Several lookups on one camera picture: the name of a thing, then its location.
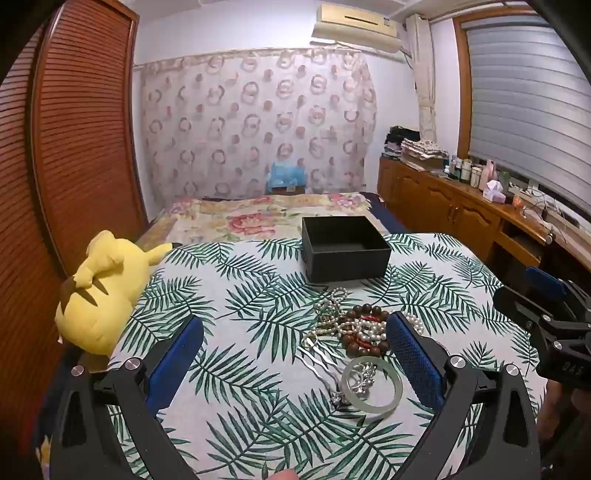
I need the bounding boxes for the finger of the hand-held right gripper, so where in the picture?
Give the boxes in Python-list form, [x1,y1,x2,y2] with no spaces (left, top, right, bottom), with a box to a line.
[492,286,561,326]
[525,266,591,306]

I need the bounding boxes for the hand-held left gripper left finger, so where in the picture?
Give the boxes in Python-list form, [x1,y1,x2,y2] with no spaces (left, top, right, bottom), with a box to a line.
[48,316,206,480]

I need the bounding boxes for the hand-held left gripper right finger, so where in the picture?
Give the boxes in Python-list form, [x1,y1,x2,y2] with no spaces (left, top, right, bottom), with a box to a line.
[385,311,541,480]

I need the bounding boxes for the pale green jade bangle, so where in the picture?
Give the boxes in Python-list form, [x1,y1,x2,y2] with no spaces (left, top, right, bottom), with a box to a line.
[341,356,403,420]

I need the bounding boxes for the red bead bracelet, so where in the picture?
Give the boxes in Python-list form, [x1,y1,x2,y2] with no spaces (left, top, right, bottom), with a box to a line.
[353,316,383,350]

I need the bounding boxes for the white pearl bracelet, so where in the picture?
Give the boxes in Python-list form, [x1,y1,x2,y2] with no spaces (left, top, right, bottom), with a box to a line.
[339,314,424,347]

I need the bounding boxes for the silver charm ornament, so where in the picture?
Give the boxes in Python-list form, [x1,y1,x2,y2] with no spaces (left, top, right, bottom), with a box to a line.
[330,362,377,408]

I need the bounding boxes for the brown wooden bead bracelet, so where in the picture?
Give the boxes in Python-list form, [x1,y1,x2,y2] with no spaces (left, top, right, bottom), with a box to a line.
[339,305,393,359]

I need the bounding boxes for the silver wavy hair fork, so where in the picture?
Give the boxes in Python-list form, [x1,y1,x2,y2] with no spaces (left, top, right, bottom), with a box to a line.
[295,336,343,398]

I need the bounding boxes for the beige pearl necklace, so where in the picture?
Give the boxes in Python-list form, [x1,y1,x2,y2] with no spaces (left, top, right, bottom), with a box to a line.
[305,287,348,348]

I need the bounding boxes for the black square box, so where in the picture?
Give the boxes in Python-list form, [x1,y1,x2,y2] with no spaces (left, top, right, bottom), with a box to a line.
[301,215,392,284]

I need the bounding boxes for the person's right forearm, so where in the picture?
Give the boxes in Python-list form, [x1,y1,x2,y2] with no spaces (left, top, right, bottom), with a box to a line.
[538,383,591,462]

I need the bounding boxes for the yellow plush toy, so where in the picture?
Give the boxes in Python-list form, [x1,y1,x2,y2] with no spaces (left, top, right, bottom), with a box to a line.
[55,230,172,356]

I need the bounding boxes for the pink tissue box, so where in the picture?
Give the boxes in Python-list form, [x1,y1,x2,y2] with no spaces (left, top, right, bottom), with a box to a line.
[480,180,508,204]

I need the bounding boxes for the wooden cabinet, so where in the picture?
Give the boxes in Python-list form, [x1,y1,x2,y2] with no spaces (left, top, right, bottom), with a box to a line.
[378,154,591,296]

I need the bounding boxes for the row of cosmetic bottles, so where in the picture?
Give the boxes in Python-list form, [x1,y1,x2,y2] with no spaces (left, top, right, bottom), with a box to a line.
[449,156,500,191]

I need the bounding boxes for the navy bed sheet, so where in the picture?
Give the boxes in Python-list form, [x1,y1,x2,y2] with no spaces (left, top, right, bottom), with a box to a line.
[360,191,413,236]

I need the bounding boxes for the floral blanket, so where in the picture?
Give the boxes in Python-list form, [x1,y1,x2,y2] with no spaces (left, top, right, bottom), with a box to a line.
[134,191,393,245]

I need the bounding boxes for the stack of patterned fabric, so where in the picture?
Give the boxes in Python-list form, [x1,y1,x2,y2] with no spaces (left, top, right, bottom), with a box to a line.
[400,137,451,169]

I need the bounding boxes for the grey window blind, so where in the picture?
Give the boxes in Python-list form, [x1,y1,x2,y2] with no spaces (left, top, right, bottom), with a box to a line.
[464,14,591,200]

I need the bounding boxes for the brown louvered wardrobe door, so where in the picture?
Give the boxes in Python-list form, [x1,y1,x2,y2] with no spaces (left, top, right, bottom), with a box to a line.
[32,0,149,278]
[0,28,68,480]

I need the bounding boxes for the stack of dark clothes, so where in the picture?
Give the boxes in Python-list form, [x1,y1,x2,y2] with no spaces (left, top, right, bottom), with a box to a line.
[384,126,421,158]

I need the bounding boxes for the blue plush toy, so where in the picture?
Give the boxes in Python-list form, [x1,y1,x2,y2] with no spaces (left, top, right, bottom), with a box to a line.
[267,161,309,195]

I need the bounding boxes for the beige tied side curtain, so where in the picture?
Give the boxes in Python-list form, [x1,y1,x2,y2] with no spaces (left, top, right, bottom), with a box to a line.
[406,14,437,140]

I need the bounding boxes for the circle pattern curtain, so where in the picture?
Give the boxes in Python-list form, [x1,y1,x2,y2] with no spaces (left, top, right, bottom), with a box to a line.
[134,46,379,208]

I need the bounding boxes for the tangle of thin cables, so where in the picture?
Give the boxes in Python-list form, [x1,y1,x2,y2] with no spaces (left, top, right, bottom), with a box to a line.
[508,185,580,234]

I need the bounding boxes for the cream wall air conditioner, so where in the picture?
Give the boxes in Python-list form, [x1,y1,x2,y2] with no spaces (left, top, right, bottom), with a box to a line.
[311,4,404,56]

